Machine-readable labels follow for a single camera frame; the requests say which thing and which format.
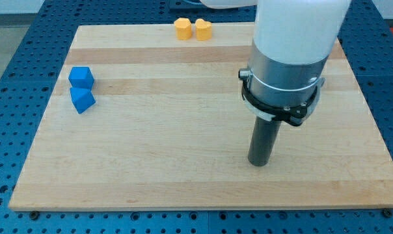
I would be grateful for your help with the yellow heart block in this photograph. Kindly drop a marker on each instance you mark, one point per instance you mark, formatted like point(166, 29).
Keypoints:
point(203, 29)

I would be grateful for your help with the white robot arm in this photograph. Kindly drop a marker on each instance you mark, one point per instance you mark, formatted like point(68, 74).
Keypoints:
point(290, 46)

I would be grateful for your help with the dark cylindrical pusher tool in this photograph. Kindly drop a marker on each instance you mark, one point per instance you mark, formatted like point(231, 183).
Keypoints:
point(263, 139)

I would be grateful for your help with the blue triangular block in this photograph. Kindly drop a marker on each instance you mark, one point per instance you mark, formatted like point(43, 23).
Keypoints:
point(82, 99)

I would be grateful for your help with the yellow hexagon block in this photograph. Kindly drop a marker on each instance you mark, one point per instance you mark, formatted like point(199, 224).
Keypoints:
point(183, 28)

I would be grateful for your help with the wooden board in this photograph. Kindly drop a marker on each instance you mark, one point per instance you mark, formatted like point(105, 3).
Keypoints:
point(169, 131)

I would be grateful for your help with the blue cube block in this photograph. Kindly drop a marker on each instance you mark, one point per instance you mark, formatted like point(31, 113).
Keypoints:
point(81, 77)

